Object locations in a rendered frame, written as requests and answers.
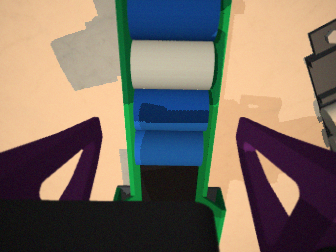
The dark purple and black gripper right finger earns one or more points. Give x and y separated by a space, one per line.
312 222

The dark grey mounting plate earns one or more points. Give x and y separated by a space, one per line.
323 37

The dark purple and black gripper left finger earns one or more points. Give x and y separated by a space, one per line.
24 168

